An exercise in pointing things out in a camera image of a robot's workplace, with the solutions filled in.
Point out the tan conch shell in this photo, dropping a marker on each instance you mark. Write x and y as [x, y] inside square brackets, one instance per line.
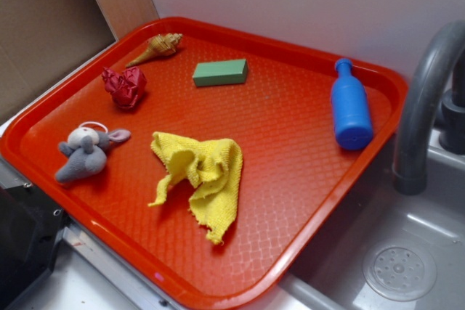
[161, 45]

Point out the red plastic tray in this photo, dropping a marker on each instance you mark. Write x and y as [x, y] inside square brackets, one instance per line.
[294, 173]

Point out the yellow knitted cloth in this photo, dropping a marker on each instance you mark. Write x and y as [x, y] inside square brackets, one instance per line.
[213, 168]

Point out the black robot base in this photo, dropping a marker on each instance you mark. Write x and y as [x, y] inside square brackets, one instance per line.
[32, 226]

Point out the green rectangular block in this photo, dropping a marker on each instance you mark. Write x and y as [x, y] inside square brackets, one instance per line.
[220, 73]

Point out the grey toy sink basin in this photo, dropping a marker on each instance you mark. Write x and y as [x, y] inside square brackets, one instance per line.
[383, 250]

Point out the brown cardboard panel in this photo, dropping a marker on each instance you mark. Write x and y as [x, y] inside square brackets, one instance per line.
[44, 40]

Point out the blue plastic bottle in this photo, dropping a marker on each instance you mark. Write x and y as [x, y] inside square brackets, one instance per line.
[352, 123]

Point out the grey plush elephant toy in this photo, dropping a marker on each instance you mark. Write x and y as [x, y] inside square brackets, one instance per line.
[85, 150]

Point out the crumpled red paper ball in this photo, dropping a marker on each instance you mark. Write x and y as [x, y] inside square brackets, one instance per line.
[127, 88]

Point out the grey toy faucet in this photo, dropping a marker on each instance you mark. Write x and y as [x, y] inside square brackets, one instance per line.
[436, 93]

